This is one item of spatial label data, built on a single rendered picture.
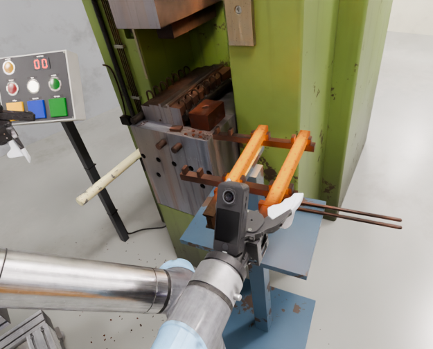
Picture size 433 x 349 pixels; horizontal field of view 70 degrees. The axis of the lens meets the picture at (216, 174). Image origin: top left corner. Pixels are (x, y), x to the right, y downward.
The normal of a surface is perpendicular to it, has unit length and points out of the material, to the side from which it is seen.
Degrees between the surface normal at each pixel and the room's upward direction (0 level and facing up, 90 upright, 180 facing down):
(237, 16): 90
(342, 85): 90
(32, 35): 90
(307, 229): 0
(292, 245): 0
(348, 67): 90
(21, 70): 60
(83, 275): 48
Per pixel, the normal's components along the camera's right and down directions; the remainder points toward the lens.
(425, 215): -0.14, -0.77
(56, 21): 0.64, 0.40
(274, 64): -0.50, 0.59
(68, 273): 0.63, -0.50
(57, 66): -0.15, 0.16
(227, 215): -0.49, 0.09
